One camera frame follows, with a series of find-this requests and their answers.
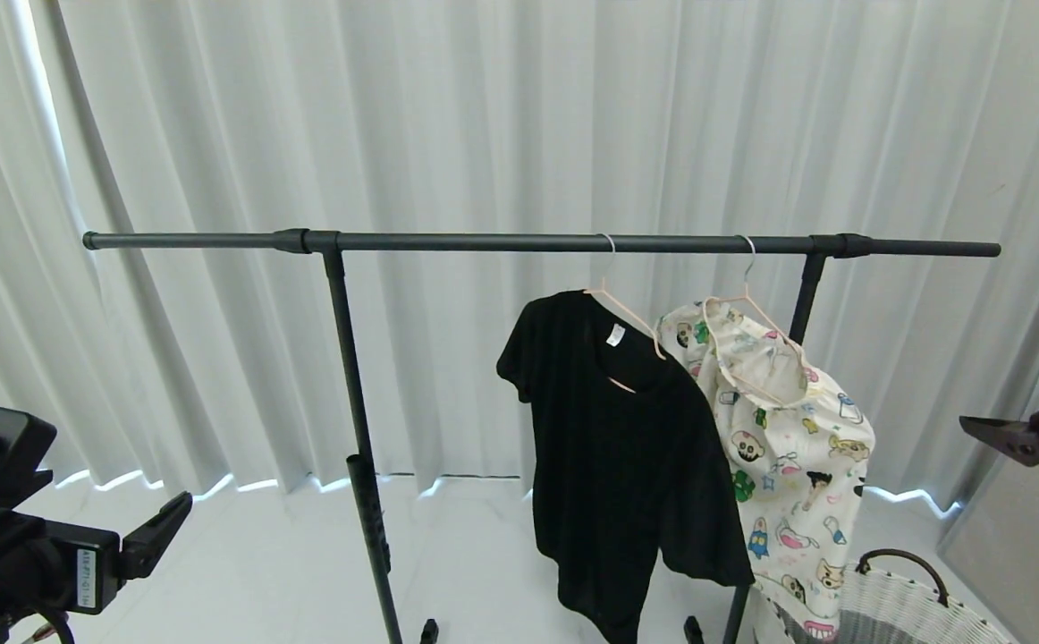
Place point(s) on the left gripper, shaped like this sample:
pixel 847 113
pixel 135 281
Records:
pixel 81 563

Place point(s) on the cream printed garment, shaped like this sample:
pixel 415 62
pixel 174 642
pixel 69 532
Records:
pixel 788 447

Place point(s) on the pink clothes hanger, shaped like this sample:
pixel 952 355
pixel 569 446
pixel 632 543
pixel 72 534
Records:
pixel 756 309
pixel 629 317

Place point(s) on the black garment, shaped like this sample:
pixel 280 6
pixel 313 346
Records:
pixel 609 465

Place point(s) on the white laundry basket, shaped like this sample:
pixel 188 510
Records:
pixel 895 608

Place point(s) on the black clothes rack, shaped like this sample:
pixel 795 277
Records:
pixel 484 242

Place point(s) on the white curtain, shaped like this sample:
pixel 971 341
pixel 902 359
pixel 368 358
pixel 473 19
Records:
pixel 394 116

